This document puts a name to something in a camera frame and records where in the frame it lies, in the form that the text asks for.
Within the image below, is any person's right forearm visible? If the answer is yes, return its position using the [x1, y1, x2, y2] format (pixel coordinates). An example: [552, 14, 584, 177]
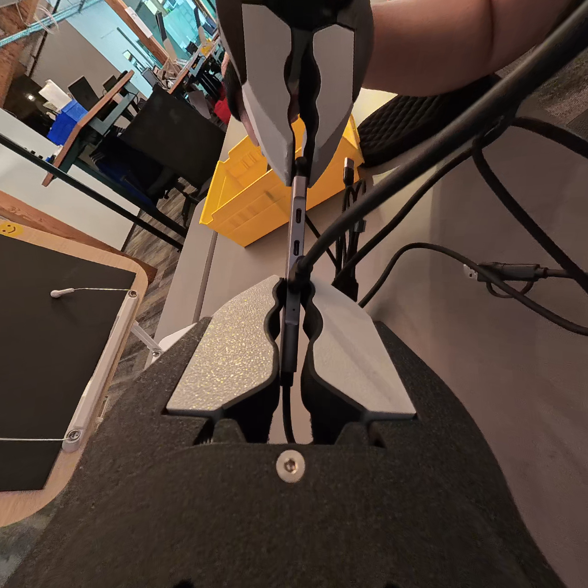
[363, 0, 579, 97]

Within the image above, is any black boom pole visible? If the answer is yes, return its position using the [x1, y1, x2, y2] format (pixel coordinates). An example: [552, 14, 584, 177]
[0, 133, 185, 251]

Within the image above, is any yellow plastic bin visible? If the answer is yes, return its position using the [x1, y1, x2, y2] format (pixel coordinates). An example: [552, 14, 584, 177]
[199, 115, 364, 248]

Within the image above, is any grey usb hub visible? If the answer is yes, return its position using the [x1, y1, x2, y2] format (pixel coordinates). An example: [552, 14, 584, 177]
[281, 174, 309, 375]

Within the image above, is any bundle of black cables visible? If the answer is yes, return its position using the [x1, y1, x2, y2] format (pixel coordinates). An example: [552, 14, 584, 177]
[333, 157, 368, 299]

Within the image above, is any blue plastic bin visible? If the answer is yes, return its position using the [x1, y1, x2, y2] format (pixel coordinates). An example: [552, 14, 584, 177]
[47, 100, 88, 143]

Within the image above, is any wooden board with black panel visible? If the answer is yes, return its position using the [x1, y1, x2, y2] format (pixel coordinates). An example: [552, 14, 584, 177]
[0, 223, 150, 526]

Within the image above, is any black usb-c cable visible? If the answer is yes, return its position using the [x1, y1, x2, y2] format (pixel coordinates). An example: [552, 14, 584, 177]
[287, 0, 588, 336]

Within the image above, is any person's right hand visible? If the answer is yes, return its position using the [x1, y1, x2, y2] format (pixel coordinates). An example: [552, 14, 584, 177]
[238, 108, 261, 144]

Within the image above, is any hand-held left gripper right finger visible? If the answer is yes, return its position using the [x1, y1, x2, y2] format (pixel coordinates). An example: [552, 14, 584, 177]
[300, 278, 418, 420]

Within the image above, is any wooden top desk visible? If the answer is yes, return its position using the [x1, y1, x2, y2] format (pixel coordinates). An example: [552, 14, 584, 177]
[41, 69, 138, 188]

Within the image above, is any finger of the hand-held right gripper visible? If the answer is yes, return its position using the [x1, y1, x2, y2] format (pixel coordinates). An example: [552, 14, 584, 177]
[303, 23, 356, 188]
[241, 4, 299, 187]

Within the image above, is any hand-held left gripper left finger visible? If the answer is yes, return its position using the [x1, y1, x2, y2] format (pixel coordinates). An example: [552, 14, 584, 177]
[164, 275, 282, 414]

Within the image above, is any black rectangular panel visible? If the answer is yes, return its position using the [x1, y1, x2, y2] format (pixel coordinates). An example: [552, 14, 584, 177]
[120, 84, 227, 190]

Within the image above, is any thin black hub cable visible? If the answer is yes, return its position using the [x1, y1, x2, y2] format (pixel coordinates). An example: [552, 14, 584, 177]
[281, 261, 588, 444]

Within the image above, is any dark ribbed object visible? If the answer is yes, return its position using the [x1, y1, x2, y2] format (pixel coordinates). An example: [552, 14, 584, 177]
[357, 76, 501, 168]

